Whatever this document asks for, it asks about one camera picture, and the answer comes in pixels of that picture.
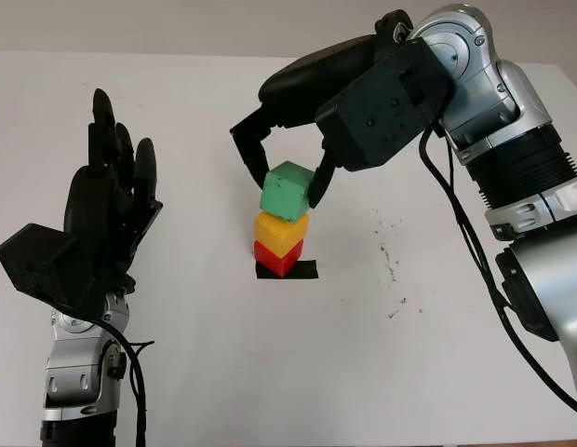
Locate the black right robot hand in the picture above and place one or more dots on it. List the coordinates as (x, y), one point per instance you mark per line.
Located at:
(307, 84)

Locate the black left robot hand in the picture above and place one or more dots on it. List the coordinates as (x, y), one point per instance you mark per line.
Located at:
(102, 205)

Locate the green wooden cube block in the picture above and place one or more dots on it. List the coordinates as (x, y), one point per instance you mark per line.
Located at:
(286, 193)

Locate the yellow wooden cube block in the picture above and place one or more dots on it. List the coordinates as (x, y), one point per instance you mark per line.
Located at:
(279, 233)

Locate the red wooden cube block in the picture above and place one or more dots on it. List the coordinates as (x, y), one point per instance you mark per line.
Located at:
(279, 263)

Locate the black tape strip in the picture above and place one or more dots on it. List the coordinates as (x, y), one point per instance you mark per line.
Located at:
(307, 271)

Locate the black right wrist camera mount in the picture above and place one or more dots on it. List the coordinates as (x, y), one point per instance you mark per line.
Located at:
(386, 107)

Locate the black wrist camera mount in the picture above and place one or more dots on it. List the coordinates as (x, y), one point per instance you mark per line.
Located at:
(37, 261)
(386, 107)

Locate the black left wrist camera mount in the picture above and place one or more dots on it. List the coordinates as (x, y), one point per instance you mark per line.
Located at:
(37, 261)

